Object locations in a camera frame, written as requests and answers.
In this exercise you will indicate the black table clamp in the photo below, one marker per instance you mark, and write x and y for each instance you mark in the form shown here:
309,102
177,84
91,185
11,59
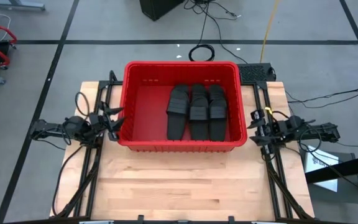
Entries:
140,218
232,219

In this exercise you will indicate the black floor cabinet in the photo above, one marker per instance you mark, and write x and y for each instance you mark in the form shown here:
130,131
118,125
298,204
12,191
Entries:
157,7

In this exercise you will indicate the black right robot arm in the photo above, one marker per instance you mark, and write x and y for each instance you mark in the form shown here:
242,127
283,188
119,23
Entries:
325,132

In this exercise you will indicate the white printed box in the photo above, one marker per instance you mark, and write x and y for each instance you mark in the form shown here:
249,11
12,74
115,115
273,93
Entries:
322,160

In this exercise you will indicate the red plastic bin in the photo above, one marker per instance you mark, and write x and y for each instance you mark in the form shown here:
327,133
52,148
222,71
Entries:
148,118

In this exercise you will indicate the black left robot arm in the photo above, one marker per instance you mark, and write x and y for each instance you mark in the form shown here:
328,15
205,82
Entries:
47,129

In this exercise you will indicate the black aluminium frame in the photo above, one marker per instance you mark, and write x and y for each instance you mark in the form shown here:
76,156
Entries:
260,85
104,84

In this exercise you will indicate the black perforated box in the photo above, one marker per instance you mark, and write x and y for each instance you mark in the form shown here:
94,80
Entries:
255,73

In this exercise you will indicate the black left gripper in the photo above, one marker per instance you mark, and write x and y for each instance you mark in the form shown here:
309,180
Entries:
96,130

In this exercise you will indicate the black desk frame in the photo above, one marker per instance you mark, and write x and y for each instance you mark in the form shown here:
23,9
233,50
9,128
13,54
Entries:
353,165

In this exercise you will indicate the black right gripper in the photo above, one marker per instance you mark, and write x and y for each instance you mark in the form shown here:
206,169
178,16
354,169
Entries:
280,129

